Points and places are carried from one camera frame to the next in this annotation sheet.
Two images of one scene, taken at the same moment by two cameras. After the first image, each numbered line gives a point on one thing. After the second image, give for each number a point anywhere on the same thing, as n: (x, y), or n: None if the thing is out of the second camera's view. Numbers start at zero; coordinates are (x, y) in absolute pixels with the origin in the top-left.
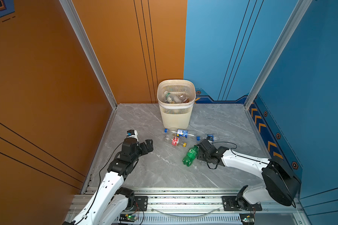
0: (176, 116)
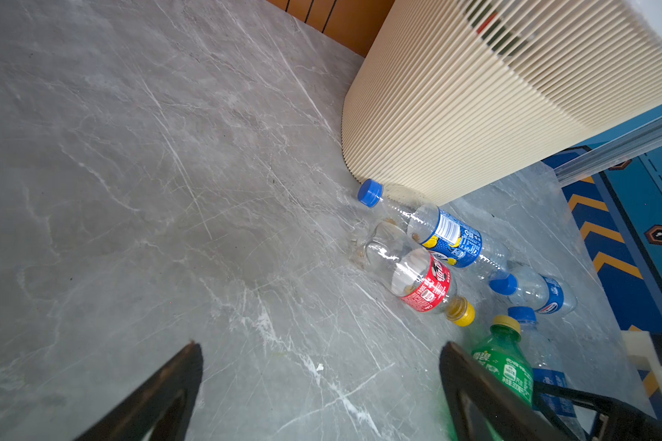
0: (450, 96)
